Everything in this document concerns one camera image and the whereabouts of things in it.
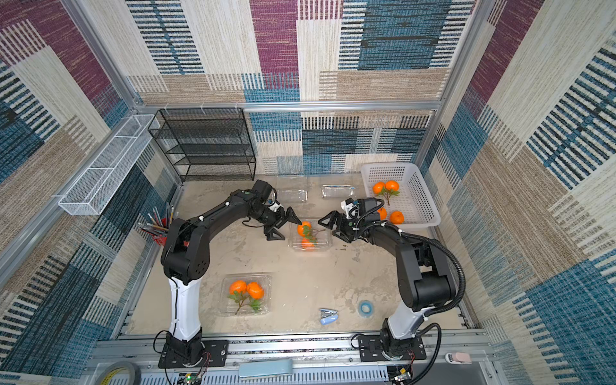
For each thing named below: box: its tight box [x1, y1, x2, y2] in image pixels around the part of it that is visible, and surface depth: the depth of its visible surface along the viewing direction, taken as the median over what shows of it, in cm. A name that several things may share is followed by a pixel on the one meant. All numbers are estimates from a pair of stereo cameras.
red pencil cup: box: [137, 206, 175, 246], surface depth 92 cm
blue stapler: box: [319, 308, 339, 326], surface depth 81 cm
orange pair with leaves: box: [372, 179, 401, 207], surface depth 112 cm
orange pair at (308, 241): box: [296, 220, 319, 251], surface depth 96 cm
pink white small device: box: [445, 351, 473, 365], surface depth 71 cm
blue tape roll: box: [357, 299, 374, 319], surface depth 83 cm
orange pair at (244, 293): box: [226, 279, 265, 315], surface depth 83 cm
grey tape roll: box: [94, 360, 142, 385], surface depth 71 cm
